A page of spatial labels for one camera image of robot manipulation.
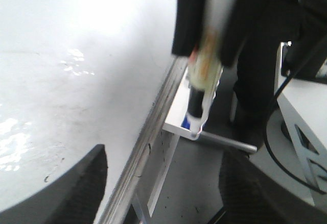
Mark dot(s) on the white marker tray shelf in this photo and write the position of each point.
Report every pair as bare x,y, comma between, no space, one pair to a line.
160,153

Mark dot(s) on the grey metal rod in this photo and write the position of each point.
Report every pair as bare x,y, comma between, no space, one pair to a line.
217,140

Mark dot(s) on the black left gripper finger holding marker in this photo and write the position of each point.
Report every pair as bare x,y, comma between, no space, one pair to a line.
188,27

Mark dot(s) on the white black-tipped whiteboard marker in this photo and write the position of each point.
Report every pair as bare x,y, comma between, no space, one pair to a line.
204,72

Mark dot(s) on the white whiteboard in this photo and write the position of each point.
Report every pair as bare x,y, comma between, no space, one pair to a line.
77,73

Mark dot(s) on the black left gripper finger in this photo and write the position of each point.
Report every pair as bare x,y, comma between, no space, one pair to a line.
251,37
74,197
250,196

